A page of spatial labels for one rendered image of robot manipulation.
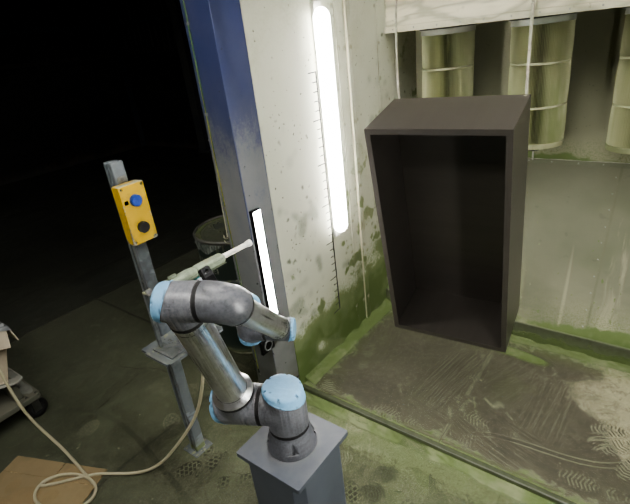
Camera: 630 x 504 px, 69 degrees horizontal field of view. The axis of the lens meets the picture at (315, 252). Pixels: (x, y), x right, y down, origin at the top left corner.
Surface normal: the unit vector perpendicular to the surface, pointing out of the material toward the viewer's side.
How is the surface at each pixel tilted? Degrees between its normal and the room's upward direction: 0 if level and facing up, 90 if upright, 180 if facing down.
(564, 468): 0
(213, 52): 90
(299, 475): 0
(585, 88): 90
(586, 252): 57
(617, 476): 0
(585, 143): 90
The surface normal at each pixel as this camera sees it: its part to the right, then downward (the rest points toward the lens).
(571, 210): -0.56, -0.15
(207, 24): -0.60, 0.40
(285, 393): -0.03, -0.90
